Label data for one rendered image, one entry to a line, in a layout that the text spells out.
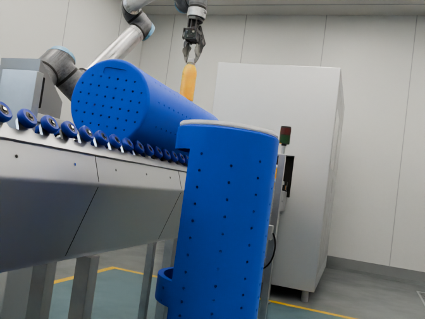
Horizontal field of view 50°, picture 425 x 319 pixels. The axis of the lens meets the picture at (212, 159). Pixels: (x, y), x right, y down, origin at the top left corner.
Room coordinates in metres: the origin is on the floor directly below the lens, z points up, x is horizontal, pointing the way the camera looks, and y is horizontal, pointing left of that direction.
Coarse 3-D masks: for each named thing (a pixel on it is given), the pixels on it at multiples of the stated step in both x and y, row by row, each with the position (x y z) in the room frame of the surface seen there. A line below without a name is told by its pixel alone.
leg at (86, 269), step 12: (84, 264) 1.30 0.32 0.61; (96, 264) 1.33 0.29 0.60; (84, 276) 1.30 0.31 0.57; (96, 276) 1.34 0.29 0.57; (72, 288) 1.31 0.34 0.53; (84, 288) 1.30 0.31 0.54; (72, 300) 1.31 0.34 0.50; (84, 300) 1.30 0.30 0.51; (72, 312) 1.31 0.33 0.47; (84, 312) 1.30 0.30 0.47
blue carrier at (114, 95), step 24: (96, 72) 1.46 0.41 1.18; (120, 72) 1.44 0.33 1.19; (144, 72) 1.47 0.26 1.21; (72, 96) 1.48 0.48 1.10; (96, 96) 1.46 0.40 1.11; (120, 96) 1.43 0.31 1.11; (144, 96) 1.40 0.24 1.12; (168, 96) 1.57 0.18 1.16; (96, 120) 1.45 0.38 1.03; (120, 120) 1.42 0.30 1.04; (144, 120) 1.41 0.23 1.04; (168, 120) 1.56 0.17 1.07; (144, 144) 1.53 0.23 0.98; (168, 144) 1.67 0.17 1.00
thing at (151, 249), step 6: (150, 246) 2.61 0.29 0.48; (150, 252) 2.61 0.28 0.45; (150, 258) 2.61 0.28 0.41; (150, 264) 2.61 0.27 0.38; (144, 270) 2.62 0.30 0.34; (150, 270) 2.61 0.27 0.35; (144, 276) 2.61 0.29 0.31; (150, 276) 2.61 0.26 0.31; (144, 282) 2.61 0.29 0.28; (150, 282) 2.63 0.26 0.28; (144, 288) 2.61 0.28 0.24; (150, 288) 2.64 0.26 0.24; (144, 294) 2.61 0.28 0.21; (144, 300) 2.61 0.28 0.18; (144, 306) 2.61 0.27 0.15; (138, 312) 2.62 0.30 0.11; (144, 312) 2.61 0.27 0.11; (138, 318) 2.62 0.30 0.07; (144, 318) 2.62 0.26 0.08
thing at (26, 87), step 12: (12, 72) 1.06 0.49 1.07; (24, 72) 1.05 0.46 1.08; (36, 72) 1.04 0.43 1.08; (0, 84) 1.07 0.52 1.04; (12, 84) 1.06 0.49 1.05; (24, 84) 1.05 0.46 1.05; (36, 84) 1.05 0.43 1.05; (0, 96) 1.07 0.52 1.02; (12, 96) 1.06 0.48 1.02; (24, 96) 1.05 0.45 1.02; (36, 96) 1.05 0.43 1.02; (12, 108) 1.06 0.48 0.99; (36, 108) 1.06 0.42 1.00; (12, 120) 1.06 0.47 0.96
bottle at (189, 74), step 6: (186, 66) 2.17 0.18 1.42; (192, 66) 2.17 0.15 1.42; (186, 72) 2.16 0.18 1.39; (192, 72) 2.16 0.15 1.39; (186, 78) 2.16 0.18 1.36; (192, 78) 2.16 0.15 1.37; (186, 84) 2.16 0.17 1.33; (192, 84) 2.16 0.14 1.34; (180, 90) 2.17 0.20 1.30; (186, 90) 2.16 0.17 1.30; (192, 90) 2.17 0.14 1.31; (186, 96) 2.16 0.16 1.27; (192, 96) 2.17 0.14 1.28
